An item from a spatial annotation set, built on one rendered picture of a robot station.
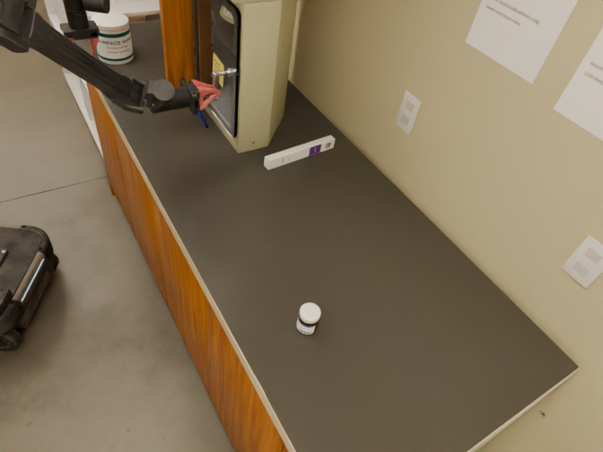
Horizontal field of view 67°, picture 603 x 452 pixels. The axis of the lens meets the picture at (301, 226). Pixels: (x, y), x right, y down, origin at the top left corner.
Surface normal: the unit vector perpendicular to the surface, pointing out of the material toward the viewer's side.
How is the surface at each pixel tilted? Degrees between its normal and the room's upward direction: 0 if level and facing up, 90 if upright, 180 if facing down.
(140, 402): 0
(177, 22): 90
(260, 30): 90
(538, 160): 90
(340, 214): 0
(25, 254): 0
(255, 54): 90
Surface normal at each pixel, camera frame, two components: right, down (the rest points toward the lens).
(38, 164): 0.13, -0.69
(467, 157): -0.85, 0.29
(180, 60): 0.51, 0.67
